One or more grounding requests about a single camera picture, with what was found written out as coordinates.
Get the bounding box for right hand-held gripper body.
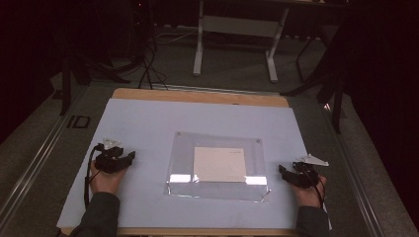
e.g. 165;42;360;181
289;153;330;190

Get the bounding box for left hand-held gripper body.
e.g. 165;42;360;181
94;137;130;175

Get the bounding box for clear acrylic display frame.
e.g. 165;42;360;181
164;130;272;204

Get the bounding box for person's right hand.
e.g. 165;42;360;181
289;175;328;209

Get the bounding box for person's left hand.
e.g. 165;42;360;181
89;160;128;196

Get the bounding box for pale blue table mat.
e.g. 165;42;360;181
55;97;332;231

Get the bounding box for beige paper card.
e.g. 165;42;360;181
193;146;248;184

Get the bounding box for black metal stand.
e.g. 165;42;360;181
280;19;348;135
58;48;132;117

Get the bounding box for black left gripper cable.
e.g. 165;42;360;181
83;143;104;210

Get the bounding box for black rectangular floor bracket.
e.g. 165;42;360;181
66;115;92;129

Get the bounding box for metal floor rail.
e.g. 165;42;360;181
0;87;87;226
320;103;387;237

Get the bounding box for black floor cables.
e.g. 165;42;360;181
137;31;170;91

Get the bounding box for white floor cable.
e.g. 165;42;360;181
153;23;200;46

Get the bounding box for white metal desk frame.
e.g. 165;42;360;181
192;0;349;84

